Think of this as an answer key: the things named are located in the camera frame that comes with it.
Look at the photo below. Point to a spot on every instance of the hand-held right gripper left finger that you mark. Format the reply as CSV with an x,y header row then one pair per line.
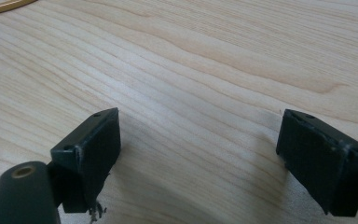
x,y
90,155

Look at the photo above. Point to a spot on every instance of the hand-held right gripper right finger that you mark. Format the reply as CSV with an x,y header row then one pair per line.
x,y
320,158

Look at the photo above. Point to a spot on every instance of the gold-rimmed plate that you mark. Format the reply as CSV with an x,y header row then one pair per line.
x,y
0,6

